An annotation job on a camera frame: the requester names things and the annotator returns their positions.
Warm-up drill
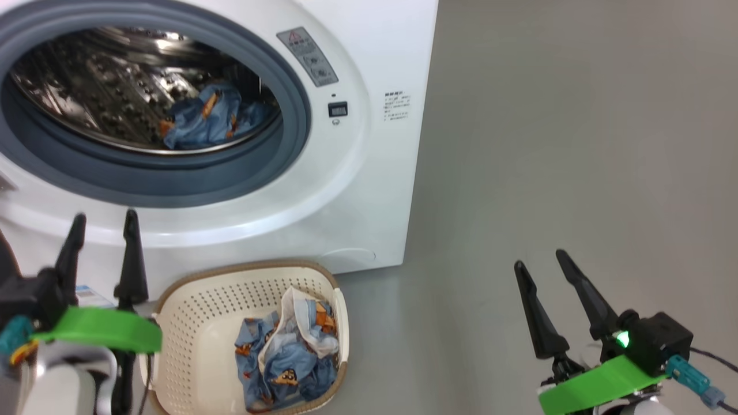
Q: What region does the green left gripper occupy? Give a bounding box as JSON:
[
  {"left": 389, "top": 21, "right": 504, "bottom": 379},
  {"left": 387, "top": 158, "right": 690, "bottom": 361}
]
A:
[{"left": 32, "top": 209, "right": 163, "bottom": 354}]

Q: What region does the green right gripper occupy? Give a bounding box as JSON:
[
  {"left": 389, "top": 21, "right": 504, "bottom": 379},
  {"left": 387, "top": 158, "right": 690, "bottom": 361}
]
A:
[{"left": 513, "top": 249, "right": 669, "bottom": 415}]

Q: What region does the blue white cartoon print garment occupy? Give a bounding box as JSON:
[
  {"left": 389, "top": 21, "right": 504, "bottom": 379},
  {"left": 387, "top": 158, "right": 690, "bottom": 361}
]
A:
[{"left": 234, "top": 286, "right": 341, "bottom": 413}]

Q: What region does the white front-load washing machine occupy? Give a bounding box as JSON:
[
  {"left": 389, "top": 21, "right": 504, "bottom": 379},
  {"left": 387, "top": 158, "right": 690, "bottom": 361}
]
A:
[{"left": 0, "top": 0, "right": 439, "bottom": 309}]

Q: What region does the blue energy label sticker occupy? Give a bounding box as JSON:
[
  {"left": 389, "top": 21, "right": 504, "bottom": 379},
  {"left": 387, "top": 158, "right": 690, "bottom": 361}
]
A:
[{"left": 74, "top": 284, "right": 114, "bottom": 310}]

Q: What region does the cream perforated laundry basket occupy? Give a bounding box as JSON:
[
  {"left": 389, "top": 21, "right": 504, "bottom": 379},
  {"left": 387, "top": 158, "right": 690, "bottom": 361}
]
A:
[{"left": 138, "top": 259, "right": 351, "bottom": 415}]

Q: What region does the grey warning sticker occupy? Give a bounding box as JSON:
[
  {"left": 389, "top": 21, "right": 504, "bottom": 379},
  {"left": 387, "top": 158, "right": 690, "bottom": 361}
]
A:
[{"left": 276, "top": 27, "right": 340, "bottom": 88}]

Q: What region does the teal left camera connector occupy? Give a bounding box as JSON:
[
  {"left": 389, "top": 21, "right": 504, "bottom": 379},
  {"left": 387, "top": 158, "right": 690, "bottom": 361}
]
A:
[{"left": 0, "top": 315, "right": 33, "bottom": 356}]

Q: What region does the teal camera connector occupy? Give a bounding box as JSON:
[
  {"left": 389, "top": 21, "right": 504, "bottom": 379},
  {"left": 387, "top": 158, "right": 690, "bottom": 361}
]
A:
[
  {"left": 666, "top": 354, "right": 725, "bottom": 410},
  {"left": 0, "top": 315, "right": 33, "bottom": 356}
]

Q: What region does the teal right camera connector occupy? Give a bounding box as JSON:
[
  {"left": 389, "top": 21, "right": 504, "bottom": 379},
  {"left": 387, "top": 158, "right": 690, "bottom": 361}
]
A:
[{"left": 666, "top": 354, "right": 725, "bottom": 410}]

